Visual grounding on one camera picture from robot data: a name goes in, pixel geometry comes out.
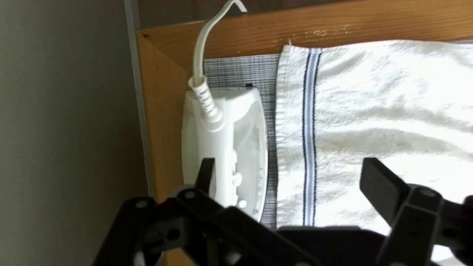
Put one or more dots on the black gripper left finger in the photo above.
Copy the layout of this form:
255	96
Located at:
204	174

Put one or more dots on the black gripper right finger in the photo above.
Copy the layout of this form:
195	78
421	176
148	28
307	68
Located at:
384	190

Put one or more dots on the white pressing iron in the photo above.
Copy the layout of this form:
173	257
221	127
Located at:
226	124

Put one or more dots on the white striped towel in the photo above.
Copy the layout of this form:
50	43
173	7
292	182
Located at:
408	103

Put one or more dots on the wooden side table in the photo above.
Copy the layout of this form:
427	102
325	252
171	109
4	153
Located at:
245	49

